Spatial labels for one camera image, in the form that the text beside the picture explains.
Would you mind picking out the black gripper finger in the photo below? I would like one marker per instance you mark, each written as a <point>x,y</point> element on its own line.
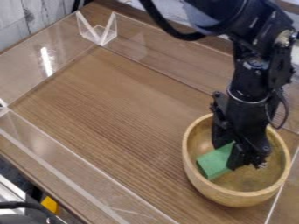
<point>241,156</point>
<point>221,135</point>

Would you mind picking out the clear acrylic corner bracket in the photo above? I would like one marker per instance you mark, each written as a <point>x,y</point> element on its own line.
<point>99,34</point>

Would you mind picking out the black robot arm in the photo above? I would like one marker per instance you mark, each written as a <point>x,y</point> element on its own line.
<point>264,36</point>

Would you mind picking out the green rectangular block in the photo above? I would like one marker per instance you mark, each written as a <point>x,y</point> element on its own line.
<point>213,162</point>

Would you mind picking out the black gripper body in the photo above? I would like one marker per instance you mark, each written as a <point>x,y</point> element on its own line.
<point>246,118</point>

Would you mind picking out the brown wooden bowl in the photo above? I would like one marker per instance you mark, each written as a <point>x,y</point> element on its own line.
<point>231,175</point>

